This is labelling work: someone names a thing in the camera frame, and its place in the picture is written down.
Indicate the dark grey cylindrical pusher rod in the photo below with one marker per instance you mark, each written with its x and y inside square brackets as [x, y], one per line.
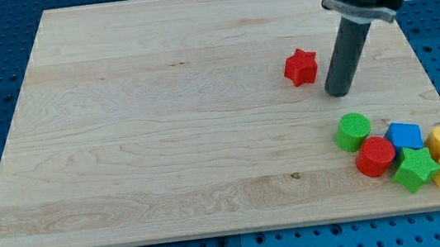
[347, 52]

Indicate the red star block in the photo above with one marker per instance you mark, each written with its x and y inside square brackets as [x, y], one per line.
[301, 67]

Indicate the green star block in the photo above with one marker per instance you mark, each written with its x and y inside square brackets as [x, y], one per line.
[416, 168]

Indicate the green cylinder block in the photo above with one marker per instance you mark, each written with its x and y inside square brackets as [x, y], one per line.
[353, 129]

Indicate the blue cube block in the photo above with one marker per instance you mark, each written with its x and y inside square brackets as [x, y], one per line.
[404, 135]

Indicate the red cylinder block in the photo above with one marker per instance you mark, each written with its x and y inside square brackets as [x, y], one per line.
[375, 156]

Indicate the light wooden board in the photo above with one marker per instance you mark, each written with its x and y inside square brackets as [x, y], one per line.
[148, 121]

